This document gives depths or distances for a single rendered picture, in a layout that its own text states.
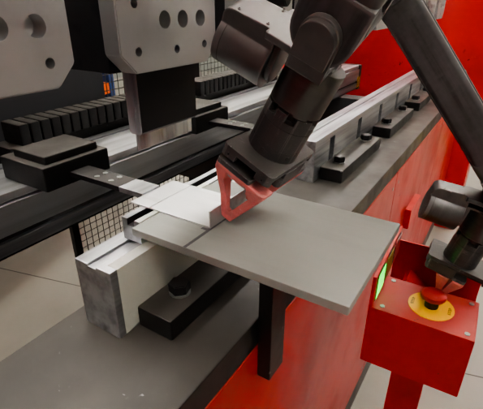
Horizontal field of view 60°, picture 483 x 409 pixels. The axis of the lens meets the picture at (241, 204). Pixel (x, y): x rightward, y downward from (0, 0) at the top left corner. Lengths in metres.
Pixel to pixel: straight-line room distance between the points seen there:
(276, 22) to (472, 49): 2.18
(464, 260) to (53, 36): 0.69
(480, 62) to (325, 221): 2.10
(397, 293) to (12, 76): 0.66
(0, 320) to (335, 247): 1.82
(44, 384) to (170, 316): 0.15
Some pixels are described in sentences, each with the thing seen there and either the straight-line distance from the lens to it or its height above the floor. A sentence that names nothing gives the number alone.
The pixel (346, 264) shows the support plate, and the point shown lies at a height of 1.00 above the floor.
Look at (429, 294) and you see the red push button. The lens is 0.76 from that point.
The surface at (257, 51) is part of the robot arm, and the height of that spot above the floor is 1.20.
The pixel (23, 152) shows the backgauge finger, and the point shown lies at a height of 1.03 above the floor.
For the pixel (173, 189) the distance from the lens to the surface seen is 0.59.
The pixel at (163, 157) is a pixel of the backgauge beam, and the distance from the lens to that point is 0.90.
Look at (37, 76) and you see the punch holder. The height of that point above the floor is 1.19.
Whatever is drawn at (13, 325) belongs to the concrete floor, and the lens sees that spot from 2.09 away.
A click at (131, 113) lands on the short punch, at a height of 1.12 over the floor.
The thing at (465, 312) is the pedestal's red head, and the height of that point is 0.78.
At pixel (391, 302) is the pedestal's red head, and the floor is 0.78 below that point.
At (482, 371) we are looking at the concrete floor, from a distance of 1.90.
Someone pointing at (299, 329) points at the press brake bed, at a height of 0.75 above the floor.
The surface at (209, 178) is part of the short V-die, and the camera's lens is 0.64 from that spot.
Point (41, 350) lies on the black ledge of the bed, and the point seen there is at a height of 0.88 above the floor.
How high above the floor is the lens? 1.24
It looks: 26 degrees down
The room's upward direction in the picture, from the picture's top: straight up
